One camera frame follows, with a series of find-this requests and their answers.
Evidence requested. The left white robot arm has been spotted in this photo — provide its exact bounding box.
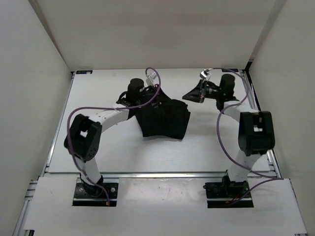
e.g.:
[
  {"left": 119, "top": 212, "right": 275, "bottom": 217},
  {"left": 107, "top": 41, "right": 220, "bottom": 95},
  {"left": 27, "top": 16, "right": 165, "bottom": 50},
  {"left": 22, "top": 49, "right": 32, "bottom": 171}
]
[{"left": 63, "top": 77, "right": 161, "bottom": 197}]

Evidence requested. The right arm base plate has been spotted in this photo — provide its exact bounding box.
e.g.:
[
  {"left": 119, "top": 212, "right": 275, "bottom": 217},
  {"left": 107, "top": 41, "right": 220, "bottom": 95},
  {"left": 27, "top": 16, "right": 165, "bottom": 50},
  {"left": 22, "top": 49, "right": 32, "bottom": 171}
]
[{"left": 203, "top": 174, "right": 254, "bottom": 208}]

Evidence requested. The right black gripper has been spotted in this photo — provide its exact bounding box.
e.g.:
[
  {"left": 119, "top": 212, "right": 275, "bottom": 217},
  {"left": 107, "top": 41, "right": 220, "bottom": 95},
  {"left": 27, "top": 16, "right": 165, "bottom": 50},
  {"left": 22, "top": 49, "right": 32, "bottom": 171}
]
[{"left": 183, "top": 80, "right": 222, "bottom": 104}]

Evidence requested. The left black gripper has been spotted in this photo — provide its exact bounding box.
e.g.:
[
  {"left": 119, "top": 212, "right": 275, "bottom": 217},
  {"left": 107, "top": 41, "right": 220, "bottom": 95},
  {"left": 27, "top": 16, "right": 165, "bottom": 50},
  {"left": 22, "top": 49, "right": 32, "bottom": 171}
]
[{"left": 136, "top": 84, "right": 174, "bottom": 108}]

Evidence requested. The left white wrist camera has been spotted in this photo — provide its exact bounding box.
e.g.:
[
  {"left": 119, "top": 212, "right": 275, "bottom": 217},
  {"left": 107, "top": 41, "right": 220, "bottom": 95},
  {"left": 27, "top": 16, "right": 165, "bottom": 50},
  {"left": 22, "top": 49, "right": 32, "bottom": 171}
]
[{"left": 146, "top": 71, "right": 157, "bottom": 87}]

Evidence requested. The aluminium front rail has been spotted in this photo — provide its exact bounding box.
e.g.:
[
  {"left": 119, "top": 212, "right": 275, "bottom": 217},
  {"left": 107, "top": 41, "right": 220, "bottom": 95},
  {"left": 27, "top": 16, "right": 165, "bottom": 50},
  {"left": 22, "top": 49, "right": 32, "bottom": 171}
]
[{"left": 43, "top": 171, "right": 276, "bottom": 178}]

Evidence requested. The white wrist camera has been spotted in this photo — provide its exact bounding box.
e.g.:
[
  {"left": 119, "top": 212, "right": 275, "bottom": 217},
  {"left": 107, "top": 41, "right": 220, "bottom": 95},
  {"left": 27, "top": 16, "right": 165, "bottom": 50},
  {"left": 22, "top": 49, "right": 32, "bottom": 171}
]
[
  {"left": 146, "top": 71, "right": 157, "bottom": 87},
  {"left": 199, "top": 68, "right": 212, "bottom": 81}
]

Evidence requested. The black skirt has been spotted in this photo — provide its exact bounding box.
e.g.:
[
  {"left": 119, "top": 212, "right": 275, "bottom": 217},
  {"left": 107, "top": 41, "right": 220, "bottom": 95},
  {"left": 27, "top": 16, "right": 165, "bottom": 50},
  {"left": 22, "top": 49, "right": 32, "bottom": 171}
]
[{"left": 135, "top": 90, "right": 190, "bottom": 140}]

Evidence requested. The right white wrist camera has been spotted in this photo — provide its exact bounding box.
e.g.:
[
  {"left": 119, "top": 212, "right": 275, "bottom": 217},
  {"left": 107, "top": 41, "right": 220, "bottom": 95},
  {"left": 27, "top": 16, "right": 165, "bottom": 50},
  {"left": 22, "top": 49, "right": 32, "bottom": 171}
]
[{"left": 199, "top": 68, "right": 212, "bottom": 81}]

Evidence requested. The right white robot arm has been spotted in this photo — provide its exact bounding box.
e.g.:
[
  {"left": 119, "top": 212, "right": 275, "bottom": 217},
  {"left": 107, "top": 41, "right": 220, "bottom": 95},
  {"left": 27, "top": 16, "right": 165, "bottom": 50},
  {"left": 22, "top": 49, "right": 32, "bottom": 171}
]
[{"left": 183, "top": 70, "right": 275, "bottom": 197}]

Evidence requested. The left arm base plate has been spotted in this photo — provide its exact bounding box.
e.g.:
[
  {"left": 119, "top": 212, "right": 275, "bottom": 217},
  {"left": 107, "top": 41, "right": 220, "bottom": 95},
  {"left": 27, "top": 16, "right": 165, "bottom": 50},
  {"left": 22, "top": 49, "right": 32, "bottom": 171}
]
[{"left": 72, "top": 178, "right": 119, "bottom": 207}]

